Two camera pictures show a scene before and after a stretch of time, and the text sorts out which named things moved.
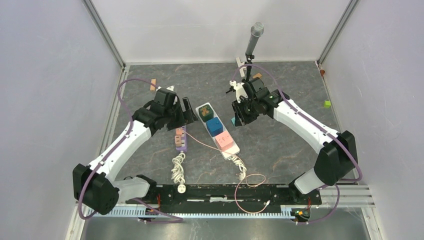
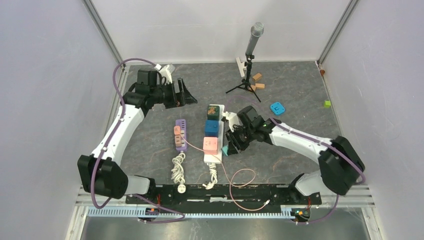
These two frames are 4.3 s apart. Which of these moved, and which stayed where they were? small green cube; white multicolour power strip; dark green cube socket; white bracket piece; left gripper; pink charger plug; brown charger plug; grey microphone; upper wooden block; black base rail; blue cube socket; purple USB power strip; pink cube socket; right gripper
Moved: dark green cube socket; pink cube socket; blue cube socket; right gripper; white multicolour power strip; left gripper
Stayed: purple USB power strip; brown charger plug; white bracket piece; grey microphone; small green cube; black base rail; upper wooden block; pink charger plug
